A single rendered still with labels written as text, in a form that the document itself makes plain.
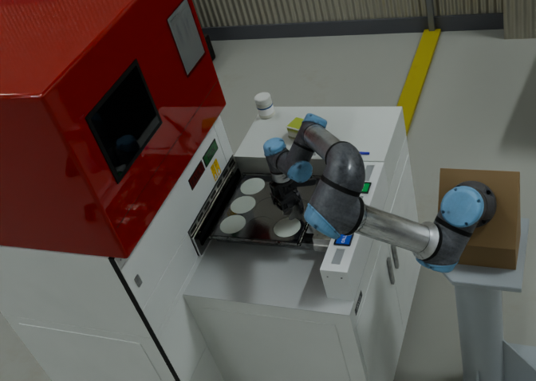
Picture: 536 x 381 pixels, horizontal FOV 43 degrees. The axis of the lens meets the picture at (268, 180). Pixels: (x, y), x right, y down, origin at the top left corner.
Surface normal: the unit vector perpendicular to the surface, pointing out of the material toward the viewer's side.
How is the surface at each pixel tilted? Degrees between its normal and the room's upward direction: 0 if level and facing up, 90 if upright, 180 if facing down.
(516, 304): 0
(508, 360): 90
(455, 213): 42
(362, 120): 0
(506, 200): 49
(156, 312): 90
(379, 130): 0
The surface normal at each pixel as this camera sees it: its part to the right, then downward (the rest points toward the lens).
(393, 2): -0.33, 0.65
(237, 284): -0.23, -0.75
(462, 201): -0.36, -0.11
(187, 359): 0.91, 0.04
